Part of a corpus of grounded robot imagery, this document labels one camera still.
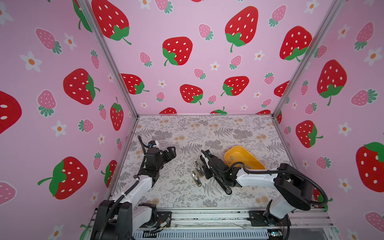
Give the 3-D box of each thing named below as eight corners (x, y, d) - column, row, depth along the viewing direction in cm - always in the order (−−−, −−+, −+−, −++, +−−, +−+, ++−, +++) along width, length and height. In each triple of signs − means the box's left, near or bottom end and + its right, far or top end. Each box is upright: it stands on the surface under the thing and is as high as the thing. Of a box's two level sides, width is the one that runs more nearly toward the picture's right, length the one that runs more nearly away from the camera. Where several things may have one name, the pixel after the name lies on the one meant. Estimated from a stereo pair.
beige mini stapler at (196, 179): (198, 187, 86) (198, 184, 82) (191, 174, 91) (191, 171, 87) (201, 185, 87) (202, 182, 83) (194, 173, 92) (194, 169, 88)
